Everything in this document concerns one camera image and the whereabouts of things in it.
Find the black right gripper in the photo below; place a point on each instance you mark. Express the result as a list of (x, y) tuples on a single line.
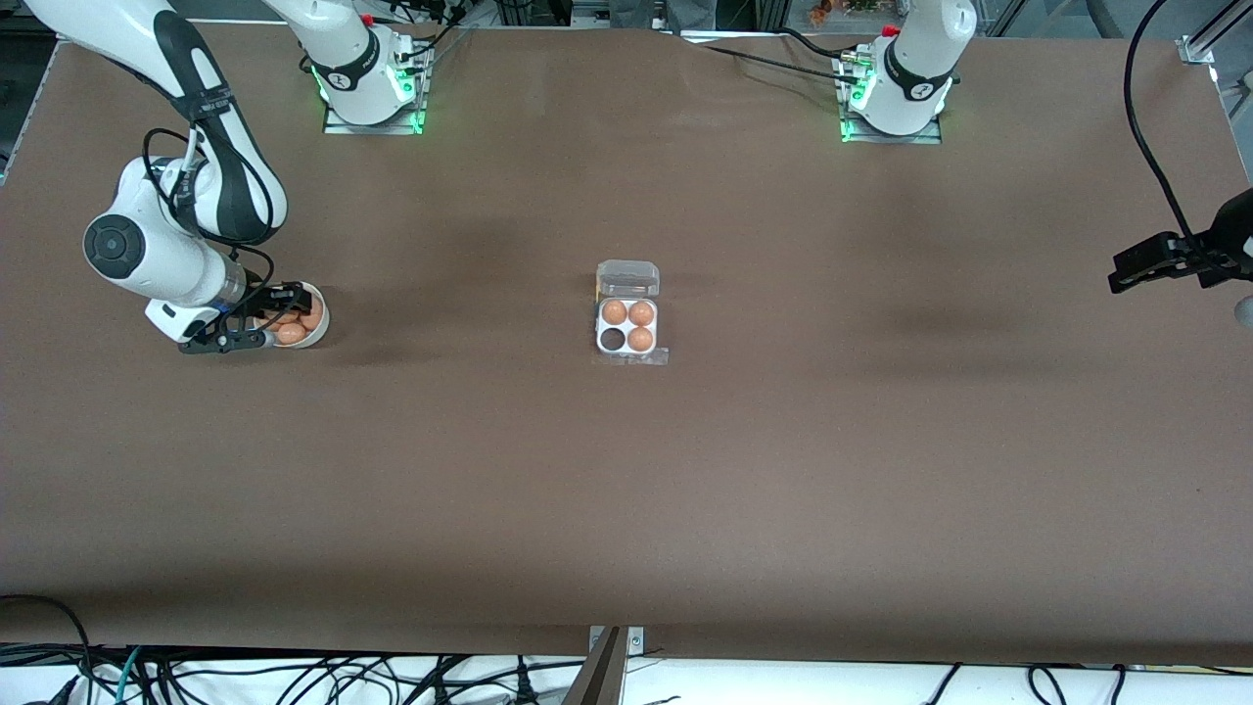
[(256, 301)]

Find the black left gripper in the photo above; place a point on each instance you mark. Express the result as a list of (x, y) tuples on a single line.
[(1226, 238)]

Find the brown egg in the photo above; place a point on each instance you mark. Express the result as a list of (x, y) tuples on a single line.
[(279, 318), (312, 316), (641, 313), (291, 334), (614, 312), (640, 339)]

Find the clear plastic egg box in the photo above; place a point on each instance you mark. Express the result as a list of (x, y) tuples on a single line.
[(627, 279)]

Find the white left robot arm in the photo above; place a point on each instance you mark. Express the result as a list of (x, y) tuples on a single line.
[(910, 78)]

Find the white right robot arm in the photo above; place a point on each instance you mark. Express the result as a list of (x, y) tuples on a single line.
[(147, 255)]

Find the white ceramic bowl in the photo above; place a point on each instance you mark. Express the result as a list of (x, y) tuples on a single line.
[(321, 333)]

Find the aluminium corner profile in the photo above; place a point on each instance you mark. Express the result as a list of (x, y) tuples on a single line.
[(1209, 39)]

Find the brown table cover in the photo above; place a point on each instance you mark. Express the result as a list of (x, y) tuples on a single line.
[(626, 490)]

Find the aluminium frame structure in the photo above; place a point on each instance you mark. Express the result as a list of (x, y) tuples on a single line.
[(533, 12)]

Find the metal table edge bracket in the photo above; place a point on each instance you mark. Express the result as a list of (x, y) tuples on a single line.
[(635, 640)]

